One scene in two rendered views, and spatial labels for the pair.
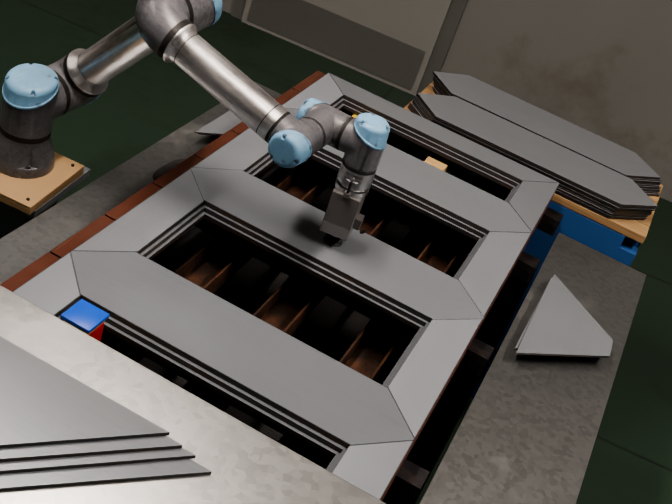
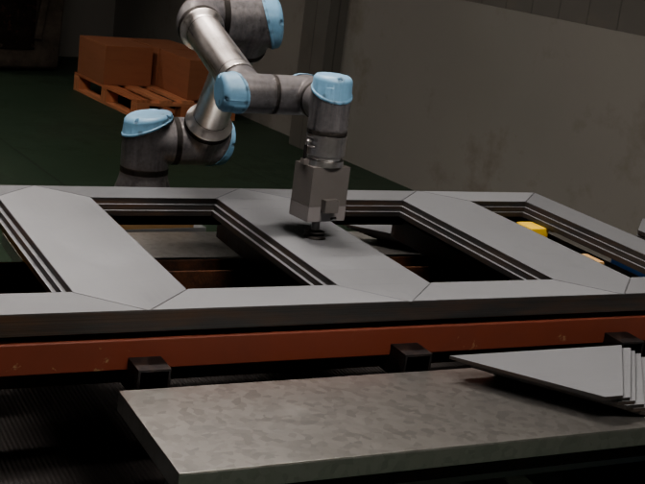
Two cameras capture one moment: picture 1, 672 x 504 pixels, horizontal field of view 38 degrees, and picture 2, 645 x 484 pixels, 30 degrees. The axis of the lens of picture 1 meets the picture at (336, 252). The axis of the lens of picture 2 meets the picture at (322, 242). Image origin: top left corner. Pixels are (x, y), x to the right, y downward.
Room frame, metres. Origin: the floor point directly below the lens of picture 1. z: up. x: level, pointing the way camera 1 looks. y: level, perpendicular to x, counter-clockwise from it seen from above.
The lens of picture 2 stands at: (0.39, -1.65, 1.43)
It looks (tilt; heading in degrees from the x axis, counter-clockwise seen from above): 15 degrees down; 49
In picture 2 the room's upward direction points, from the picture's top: 7 degrees clockwise
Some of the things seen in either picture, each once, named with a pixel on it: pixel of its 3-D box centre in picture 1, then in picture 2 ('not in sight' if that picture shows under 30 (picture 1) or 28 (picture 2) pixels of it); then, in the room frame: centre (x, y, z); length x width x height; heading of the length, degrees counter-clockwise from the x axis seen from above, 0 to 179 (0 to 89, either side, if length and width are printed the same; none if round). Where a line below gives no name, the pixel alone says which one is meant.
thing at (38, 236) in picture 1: (169, 174); (287, 249); (2.12, 0.47, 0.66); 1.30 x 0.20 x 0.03; 167
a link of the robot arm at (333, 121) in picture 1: (321, 125); (300, 95); (1.82, 0.12, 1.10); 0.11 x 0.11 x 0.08; 74
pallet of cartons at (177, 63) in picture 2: not in sight; (154, 76); (4.93, 5.65, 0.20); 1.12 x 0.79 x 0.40; 82
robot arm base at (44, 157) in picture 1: (23, 142); (142, 185); (1.89, 0.77, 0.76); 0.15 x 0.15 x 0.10
